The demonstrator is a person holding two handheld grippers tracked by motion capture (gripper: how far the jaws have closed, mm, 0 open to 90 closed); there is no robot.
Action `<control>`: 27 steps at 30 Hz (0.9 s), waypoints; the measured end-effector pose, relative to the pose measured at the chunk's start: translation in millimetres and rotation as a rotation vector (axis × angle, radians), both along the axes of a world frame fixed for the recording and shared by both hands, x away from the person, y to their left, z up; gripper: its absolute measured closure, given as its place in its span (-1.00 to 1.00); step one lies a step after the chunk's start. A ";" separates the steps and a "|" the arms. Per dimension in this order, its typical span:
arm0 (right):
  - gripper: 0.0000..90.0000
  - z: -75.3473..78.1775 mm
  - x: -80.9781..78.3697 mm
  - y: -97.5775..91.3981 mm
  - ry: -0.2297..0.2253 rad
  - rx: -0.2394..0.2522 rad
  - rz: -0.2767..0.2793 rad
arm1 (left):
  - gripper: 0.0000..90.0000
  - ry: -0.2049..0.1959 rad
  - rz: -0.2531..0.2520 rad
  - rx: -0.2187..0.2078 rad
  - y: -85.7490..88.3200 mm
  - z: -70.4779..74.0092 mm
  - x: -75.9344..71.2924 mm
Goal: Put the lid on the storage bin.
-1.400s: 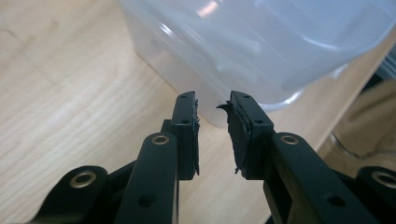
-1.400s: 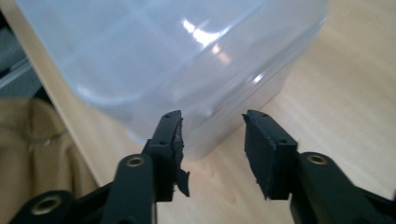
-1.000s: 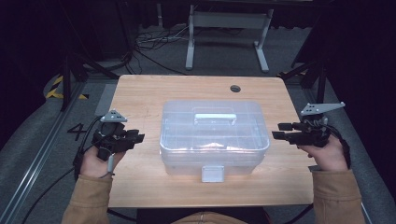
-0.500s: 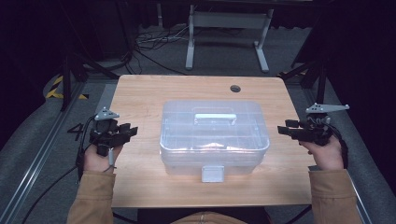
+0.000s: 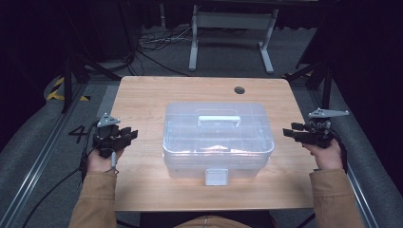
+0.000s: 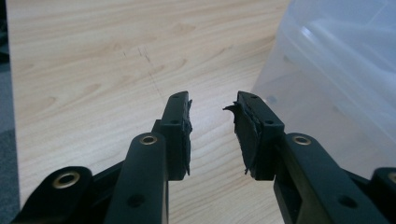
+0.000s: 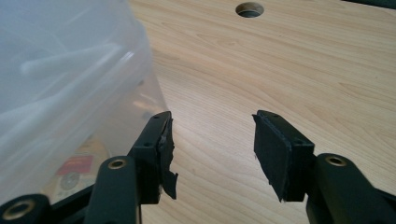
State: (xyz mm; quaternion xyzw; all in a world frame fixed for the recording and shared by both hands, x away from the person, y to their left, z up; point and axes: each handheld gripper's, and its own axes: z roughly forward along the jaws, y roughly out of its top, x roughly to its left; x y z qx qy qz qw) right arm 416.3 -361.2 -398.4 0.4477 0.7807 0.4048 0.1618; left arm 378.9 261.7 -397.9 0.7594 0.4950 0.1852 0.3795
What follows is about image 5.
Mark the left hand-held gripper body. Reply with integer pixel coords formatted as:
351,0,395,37
91,112,129,160

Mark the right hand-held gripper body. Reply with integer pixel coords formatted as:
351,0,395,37
303,107,350,150

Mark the clear plastic storage box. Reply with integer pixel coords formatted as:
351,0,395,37
162,101,276,187

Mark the person's right hand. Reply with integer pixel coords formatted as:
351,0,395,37
303,138,344,172

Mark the person's left hand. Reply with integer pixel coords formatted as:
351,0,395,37
86,145,125,174

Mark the black metal stand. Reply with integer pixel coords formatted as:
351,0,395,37
284,60,334,110
60,50,123,114

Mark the yellow black hazard tape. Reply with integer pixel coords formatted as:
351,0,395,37
47,77,91,103

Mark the person's tan jacket torso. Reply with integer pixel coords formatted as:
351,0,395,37
173,215,251,228

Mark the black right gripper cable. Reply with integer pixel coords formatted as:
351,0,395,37
329,126,349,174

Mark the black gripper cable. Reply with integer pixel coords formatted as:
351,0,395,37
329,126,349,174
21,120,101,228

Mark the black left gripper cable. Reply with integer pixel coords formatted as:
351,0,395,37
21,120,101,228

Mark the aluminium floor rail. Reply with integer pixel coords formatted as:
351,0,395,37
0,83,89,228
307,89,381,228

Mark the tangle of floor cables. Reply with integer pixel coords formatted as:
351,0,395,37
126,26,194,77

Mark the grey metal desk frame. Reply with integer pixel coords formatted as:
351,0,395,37
187,4,279,75

